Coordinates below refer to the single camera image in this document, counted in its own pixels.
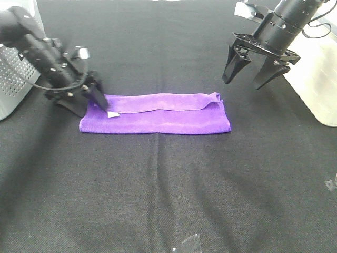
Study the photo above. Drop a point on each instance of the grey perforated laundry basket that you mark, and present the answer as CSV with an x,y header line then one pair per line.
x,y
13,88

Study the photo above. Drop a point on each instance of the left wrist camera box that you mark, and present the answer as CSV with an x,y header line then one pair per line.
x,y
80,52

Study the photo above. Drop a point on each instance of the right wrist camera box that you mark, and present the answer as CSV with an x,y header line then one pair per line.
x,y
247,10

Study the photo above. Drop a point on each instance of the clear tape at right edge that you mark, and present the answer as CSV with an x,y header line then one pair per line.
x,y
331,184

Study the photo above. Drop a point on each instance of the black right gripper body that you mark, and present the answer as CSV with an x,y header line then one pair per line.
x,y
243,44

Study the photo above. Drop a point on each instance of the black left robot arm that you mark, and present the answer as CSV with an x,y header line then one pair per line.
x,y
20,31

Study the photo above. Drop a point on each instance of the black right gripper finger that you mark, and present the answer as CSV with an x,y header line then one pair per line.
x,y
238,58
271,69

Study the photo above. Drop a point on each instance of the clear tape piece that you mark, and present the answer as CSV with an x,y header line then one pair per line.
x,y
192,244

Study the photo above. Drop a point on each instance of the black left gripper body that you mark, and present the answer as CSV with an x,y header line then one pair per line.
x,y
65,75

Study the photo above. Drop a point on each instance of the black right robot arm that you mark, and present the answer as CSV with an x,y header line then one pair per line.
x,y
277,30

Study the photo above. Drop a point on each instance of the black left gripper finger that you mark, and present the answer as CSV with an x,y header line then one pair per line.
x,y
77,105
93,90

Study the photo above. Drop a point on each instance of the black fabric table mat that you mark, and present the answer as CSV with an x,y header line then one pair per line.
x,y
259,188

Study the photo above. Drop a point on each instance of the purple microfiber towel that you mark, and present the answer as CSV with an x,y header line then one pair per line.
x,y
190,114

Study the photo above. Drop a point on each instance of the white plastic bin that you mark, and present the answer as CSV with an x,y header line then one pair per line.
x,y
313,77

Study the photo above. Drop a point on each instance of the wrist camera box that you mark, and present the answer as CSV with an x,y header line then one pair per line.
x,y
247,10
80,52

